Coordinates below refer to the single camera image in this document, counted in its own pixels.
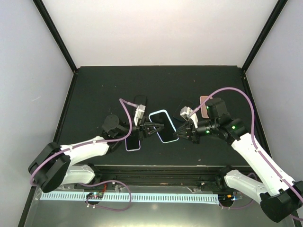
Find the phone in lilac case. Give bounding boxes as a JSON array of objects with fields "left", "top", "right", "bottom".
[{"left": 125, "top": 136, "right": 141, "bottom": 152}]

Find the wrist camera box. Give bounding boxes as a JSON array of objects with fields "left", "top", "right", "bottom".
[
  {"left": 181, "top": 107, "right": 198, "bottom": 129},
  {"left": 134, "top": 104, "right": 146, "bottom": 126}
]

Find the left black frame post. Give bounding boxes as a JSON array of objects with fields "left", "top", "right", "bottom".
[{"left": 33, "top": 0, "right": 78, "bottom": 73}]

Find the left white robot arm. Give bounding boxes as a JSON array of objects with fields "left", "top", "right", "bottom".
[{"left": 28, "top": 114, "right": 165, "bottom": 193}]

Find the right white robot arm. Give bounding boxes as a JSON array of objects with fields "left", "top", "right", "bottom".
[{"left": 174, "top": 98, "right": 303, "bottom": 223}]

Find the phone in black case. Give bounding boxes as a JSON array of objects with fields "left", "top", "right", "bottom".
[{"left": 134, "top": 95, "right": 147, "bottom": 111}]

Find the white slotted cable duct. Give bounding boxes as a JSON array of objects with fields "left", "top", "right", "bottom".
[{"left": 40, "top": 191, "right": 219, "bottom": 205}]

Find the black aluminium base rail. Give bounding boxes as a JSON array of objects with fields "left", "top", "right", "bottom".
[{"left": 88, "top": 165, "right": 255, "bottom": 192}]

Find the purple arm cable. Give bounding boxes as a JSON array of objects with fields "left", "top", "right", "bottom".
[
  {"left": 29, "top": 98, "right": 140, "bottom": 187},
  {"left": 191, "top": 87, "right": 303, "bottom": 222}
]

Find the right small circuit board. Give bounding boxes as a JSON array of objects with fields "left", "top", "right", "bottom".
[{"left": 219, "top": 194, "right": 243, "bottom": 201}]

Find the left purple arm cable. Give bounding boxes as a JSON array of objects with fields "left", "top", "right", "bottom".
[{"left": 29, "top": 98, "right": 140, "bottom": 187}]

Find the small circuit board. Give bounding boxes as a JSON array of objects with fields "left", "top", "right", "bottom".
[
  {"left": 86, "top": 192, "right": 103, "bottom": 200},
  {"left": 219, "top": 194, "right": 243, "bottom": 201}
]

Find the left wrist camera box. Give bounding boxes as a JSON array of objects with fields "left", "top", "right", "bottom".
[{"left": 134, "top": 104, "right": 146, "bottom": 126}]

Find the right black frame post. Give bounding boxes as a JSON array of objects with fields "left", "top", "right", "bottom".
[{"left": 241, "top": 0, "right": 288, "bottom": 72}]

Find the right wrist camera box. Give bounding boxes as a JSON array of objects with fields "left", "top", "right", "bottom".
[{"left": 181, "top": 107, "right": 198, "bottom": 129}]

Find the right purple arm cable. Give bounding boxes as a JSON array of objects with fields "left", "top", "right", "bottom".
[{"left": 191, "top": 87, "right": 303, "bottom": 222}]

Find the pink phone case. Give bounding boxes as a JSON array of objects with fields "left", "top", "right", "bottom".
[{"left": 199, "top": 96, "right": 209, "bottom": 119}]

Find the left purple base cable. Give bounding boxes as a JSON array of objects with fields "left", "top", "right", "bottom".
[{"left": 78, "top": 180, "right": 133, "bottom": 211}]

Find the black frame post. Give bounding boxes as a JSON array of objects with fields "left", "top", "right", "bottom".
[
  {"left": 241, "top": 0, "right": 288, "bottom": 72},
  {"left": 33, "top": 0, "right": 78, "bottom": 73}
]

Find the left small circuit board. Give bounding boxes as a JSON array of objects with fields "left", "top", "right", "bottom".
[{"left": 86, "top": 192, "right": 103, "bottom": 200}]

